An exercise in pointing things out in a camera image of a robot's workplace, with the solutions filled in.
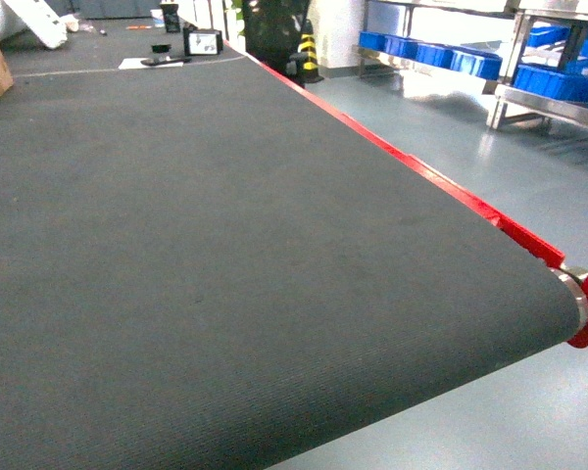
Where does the blue bin on shelf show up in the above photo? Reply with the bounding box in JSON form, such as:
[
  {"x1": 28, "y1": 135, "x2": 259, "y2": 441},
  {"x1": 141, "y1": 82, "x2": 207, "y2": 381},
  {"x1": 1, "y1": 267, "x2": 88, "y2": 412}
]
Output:
[{"x1": 513, "y1": 65, "x2": 588, "y2": 104}]

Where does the dark grey conveyor belt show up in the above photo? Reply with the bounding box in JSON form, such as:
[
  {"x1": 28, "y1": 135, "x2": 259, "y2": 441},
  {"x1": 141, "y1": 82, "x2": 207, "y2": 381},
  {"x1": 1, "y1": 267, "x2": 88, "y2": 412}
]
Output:
[{"x1": 0, "y1": 54, "x2": 581, "y2": 469}]

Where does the yellow black striped bollard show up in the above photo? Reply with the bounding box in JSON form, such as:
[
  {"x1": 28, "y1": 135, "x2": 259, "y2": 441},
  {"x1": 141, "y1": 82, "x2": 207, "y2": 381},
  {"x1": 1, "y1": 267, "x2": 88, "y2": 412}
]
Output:
[{"x1": 298, "y1": 19, "x2": 323, "y2": 83}]

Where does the blue plastic bin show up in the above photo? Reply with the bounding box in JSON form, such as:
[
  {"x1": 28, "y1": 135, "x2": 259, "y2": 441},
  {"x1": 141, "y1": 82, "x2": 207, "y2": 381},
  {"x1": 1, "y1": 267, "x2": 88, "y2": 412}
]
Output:
[
  {"x1": 358, "y1": 30, "x2": 394, "y2": 51},
  {"x1": 416, "y1": 43, "x2": 455, "y2": 70},
  {"x1": 450, "y1": 48, "x2": 503, "y2": 80}
]

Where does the black white tablet device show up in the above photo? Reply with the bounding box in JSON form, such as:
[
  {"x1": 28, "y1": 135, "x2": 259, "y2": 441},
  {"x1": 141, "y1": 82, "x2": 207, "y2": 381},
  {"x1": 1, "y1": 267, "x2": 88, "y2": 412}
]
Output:
[{"x1": 183, "y1": 28, "x2": 223, "y2": 56}]

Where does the black flat tool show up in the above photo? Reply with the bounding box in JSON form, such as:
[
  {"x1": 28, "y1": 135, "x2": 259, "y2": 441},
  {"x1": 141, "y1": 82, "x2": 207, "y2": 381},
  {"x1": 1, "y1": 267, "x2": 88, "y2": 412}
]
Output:
[{"x1": 140, "y1": 56, "x2": 192, "y2": 68}]

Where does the small black box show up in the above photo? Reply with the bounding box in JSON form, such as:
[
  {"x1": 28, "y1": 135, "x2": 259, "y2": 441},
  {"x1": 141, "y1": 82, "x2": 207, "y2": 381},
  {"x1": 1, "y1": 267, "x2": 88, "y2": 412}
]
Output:
[{"x1": 151, "y1": 44, "x2": 172, "y2": 54}]

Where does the white paper sheet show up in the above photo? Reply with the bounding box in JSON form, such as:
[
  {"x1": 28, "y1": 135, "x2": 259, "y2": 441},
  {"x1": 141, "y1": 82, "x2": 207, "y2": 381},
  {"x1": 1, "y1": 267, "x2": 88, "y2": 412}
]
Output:
[{"x1": 118, "y1": 56, "x2": 185, "y2": 71}]

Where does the dark standing package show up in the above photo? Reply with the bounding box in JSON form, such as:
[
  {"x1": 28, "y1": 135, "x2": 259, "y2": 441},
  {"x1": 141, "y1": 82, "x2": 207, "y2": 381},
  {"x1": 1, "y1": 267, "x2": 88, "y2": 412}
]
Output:
[{"x1": 160, "y1": 1, "x2": 181, "y2": 33}]

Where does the stainless steel flow rack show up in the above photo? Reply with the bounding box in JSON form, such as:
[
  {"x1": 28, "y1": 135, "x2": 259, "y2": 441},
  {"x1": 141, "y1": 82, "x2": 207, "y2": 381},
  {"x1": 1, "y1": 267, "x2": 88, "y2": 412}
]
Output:
[{"x1": 356, "y1": 0, "x2": 588, "y2": 136}]

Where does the metal conveyor end roller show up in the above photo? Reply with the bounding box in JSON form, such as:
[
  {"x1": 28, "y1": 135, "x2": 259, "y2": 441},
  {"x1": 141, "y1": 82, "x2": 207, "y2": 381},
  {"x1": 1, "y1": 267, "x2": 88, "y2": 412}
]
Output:
[{"x1": 550, "y1": 264, "x2": 588, "y2": 333}]

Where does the white foam board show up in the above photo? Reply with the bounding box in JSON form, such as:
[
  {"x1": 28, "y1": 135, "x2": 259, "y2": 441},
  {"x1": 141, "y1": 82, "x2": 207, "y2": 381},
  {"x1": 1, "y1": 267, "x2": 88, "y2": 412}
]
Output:
[{"x1": 4, "y1": 0, "x2": 68, "y2": 50}]

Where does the red conveyor right side rail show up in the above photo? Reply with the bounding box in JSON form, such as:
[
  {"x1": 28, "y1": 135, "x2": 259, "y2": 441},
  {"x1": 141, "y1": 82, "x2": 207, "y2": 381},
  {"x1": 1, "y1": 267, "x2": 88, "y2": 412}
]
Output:
[{"x1": 224, "y1": 41, "x2": 588, "y2": 349}]

